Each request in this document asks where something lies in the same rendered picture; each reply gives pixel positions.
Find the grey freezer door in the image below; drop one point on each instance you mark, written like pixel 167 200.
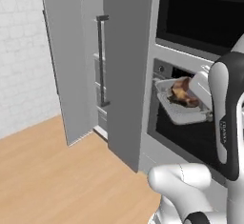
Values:
pixel 68 59

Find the black built-in microwave oven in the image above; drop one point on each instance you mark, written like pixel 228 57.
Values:
pixel 200 11

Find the brown steak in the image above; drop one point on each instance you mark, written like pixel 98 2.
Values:
pixel 181 95

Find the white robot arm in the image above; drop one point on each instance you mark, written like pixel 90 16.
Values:
pixel 190 186

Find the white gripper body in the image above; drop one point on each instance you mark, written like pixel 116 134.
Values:
pixel 200 86

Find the white freezer rack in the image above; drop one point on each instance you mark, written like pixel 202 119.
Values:
pixel 96 57
pixel 102 109
pixel 97 86

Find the stainless wall oven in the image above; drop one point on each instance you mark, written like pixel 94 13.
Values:
pixel 178 138

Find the white meat container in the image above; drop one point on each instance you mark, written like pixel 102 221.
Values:
pixel 181 115

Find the grey fridge door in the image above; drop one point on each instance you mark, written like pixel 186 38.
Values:
pixel 127 69

